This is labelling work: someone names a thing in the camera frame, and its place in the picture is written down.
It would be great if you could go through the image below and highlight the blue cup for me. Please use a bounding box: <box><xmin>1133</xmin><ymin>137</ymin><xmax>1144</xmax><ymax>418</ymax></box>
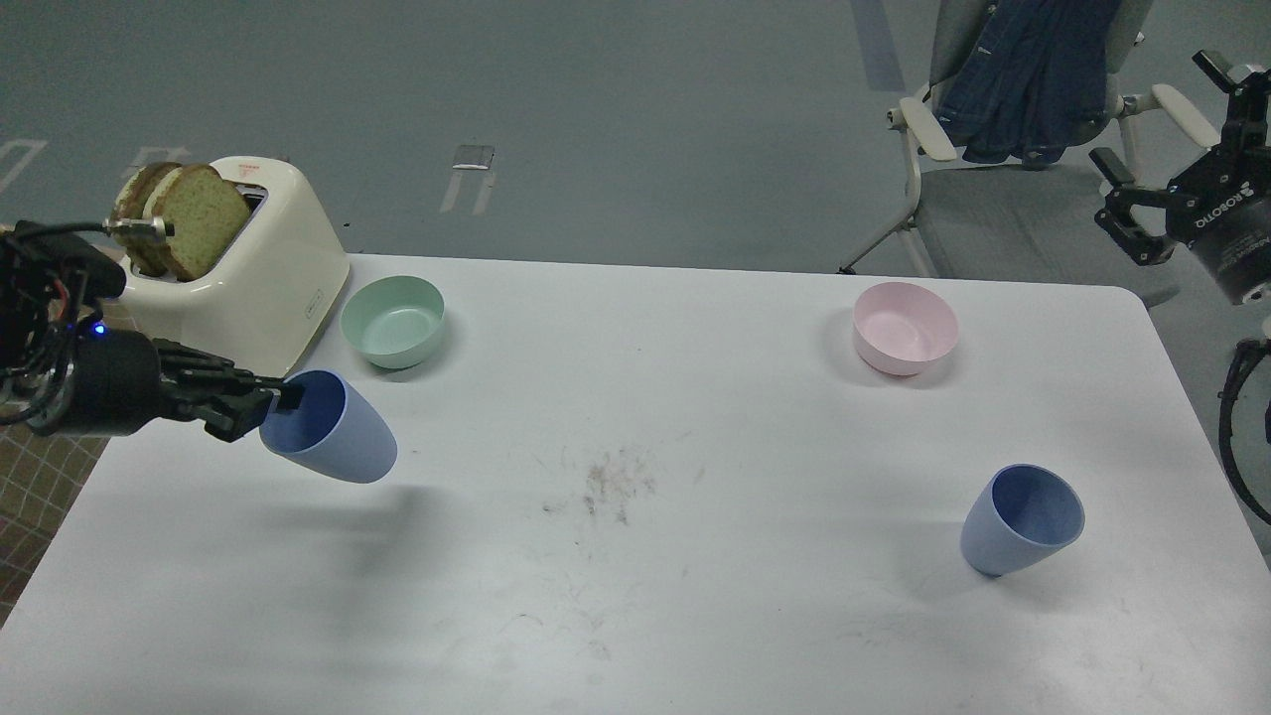
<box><xmin>960</xmin><ymin>465</ymin><xmax>1085</xmax><ymax>578</ymax></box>
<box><xmin>258</xmin><ymin>370</ymin><xmax>398</xmax><ymax>484</ymax></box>

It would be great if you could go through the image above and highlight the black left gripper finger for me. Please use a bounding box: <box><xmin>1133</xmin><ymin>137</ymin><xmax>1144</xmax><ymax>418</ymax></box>
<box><xmin>205</xmin><ymin>403</ymin><xmax>272</xmax><ymax>442</ymax></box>
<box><xmin>235</xmin><ymin>372</ymin><xmax>305</xmax><ymax>413</ymax></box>

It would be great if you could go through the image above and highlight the pink bowl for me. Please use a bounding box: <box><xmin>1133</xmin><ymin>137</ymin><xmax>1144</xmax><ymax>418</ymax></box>
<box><xmin>852</xmin><ymin>281</ymin><xmax>960</xmax><ymax>378</ymax></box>

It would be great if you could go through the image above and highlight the bread slice front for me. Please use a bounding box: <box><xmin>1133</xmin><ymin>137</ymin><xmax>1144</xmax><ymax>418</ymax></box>
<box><xmin>141</xmin><ymin>164</ymin><xmax>250</xmax><ymax>282</ymax></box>

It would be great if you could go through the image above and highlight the grey office chair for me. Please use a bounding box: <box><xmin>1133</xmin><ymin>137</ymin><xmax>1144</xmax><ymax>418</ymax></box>
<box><xmin>840</xmin><ymin>1</ymin><xmax>1179</xmax><ymax>307</ymax></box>

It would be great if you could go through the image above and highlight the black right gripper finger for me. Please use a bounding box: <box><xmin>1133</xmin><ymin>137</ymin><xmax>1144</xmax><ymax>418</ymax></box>
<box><xmin>1089</xmin><ymin>149</ymin><xmax>1177</xmax><ymax>265</ymax></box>
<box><xmin>1193</xmin><ymin>50</ymin><xmax>1270</xmax><ymax>150</ymax></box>

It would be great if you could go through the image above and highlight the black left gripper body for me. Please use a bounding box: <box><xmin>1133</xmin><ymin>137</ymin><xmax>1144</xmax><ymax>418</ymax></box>
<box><xmin>29</xmin><ymin>330</ymin><xmax>236</xmax><ymax>436</ymax></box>

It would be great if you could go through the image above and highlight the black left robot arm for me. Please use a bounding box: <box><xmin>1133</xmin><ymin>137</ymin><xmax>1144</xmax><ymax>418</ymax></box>
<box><xmin>1</xmin><ymin>217</ymin><xmax>305</xmax><ymax>442</ymax></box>

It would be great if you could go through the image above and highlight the bread slice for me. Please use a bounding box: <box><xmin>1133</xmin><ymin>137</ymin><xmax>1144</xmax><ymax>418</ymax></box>
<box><xmin>109</xmin><ymin>163</ymin><xmax>182</xmax><ymax>277</ymax></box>
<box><xmin>141</xmin><ymin>164</ymin><xmax>250</xmax><ymax>282</ymax></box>

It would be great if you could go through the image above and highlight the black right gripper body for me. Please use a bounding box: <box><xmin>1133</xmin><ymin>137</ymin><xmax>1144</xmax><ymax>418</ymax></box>
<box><xmin>1166</xmin><ymin>146</ymin><xmax>1270</xmax><ymax>305</ymax></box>

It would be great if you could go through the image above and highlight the mint green bowl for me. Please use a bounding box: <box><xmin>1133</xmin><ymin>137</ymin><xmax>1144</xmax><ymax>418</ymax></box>
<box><xmin>341</xmin><ymin>276</ymin><xmax>447</xmax><ymax>370</ymax></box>

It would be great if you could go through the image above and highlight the bread slice back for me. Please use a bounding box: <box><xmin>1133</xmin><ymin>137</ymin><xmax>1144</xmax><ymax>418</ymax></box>
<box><xmin>109</xmin><ymin>163</ymin><xmax>182</xmax><ymax>277</ymax></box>

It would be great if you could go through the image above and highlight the blue denim jacket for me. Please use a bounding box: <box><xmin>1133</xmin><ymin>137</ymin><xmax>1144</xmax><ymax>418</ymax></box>
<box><xmin>935</xmin><ymin>1</ymin><xmax>1121</xmax><ymax>166</ymax></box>

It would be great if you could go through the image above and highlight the metal floor plate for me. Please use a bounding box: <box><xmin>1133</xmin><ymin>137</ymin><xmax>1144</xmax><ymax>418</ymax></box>
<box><xmin>451</xmin><ymin>144</ymin><xmax>496</xmax><ymax>171</ymax></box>

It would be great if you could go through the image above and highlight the cream white toaster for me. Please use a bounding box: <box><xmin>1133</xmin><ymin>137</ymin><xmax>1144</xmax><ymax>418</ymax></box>
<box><xmin>121</xmin><ymin>157</ymin><xmax>350</xmax><ymax>376</ymax></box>

